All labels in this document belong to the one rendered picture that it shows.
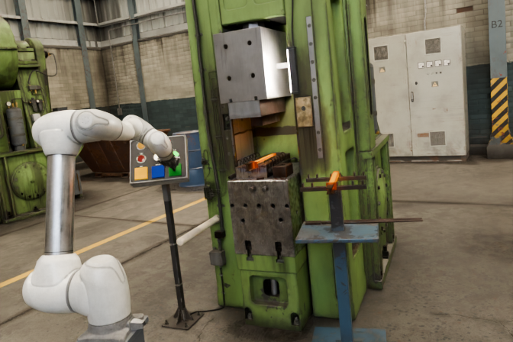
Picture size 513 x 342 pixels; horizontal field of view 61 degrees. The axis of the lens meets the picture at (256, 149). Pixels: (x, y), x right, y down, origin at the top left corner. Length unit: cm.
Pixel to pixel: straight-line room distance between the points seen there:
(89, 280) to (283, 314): 138
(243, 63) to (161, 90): 851
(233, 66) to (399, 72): 533
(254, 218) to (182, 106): 817
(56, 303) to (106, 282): 21
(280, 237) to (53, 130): 136
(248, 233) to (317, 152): 62
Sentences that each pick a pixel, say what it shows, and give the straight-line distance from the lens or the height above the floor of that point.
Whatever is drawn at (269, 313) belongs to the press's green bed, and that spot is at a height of 10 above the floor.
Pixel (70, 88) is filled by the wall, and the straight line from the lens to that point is 1166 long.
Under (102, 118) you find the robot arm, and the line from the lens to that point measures 176.
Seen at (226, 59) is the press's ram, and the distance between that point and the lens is 258.
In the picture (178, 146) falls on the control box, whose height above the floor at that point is 113.
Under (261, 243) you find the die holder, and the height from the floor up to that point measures 54.
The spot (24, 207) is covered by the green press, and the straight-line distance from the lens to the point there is 704.
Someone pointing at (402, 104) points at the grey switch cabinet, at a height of 96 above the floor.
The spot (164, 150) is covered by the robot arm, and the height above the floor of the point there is 117.
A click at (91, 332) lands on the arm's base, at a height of 63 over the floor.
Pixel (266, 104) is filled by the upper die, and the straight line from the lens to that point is 258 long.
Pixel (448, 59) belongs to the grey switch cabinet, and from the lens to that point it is 751.
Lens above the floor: 141
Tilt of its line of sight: 7 degrees down
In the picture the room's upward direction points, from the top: 6 degrees counter-clockwise
